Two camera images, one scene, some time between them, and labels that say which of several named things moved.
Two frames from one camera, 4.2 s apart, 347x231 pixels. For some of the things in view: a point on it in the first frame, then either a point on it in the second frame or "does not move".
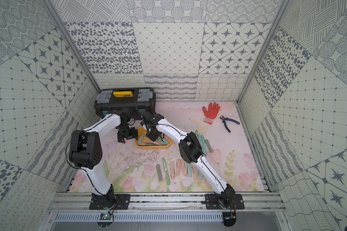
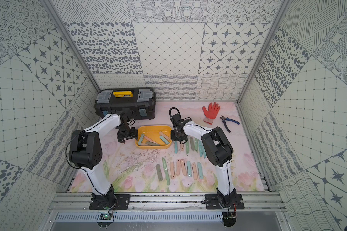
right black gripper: [153, 138] to [172, 137]
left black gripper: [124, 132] does not move
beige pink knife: [173, 175] does not move
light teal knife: [189, 169] does not move
